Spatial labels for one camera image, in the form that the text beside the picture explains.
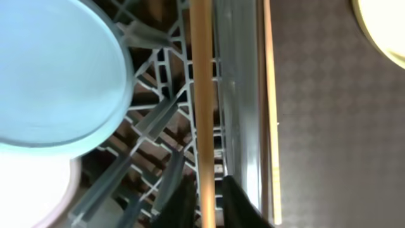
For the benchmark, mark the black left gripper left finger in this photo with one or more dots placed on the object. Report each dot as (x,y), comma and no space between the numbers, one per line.
(180,209)

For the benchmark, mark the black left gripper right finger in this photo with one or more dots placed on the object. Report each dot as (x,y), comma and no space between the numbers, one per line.
(238,212)

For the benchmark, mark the wooden chopstick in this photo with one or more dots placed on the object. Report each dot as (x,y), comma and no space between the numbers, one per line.
(201,37)
(273,120)

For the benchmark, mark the pink bowl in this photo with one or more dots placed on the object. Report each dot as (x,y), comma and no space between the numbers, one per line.
(36,190)

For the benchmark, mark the light blue bowl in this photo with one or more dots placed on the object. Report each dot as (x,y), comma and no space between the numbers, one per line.
(66,77)

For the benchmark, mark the yellow plate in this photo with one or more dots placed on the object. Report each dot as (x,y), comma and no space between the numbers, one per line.
(382,22)

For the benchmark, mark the grey dishwasher rack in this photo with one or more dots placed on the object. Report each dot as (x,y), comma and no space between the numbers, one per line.
(136,170)

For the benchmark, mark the brown serving tray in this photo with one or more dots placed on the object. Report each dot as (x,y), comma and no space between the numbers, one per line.
(341,120)

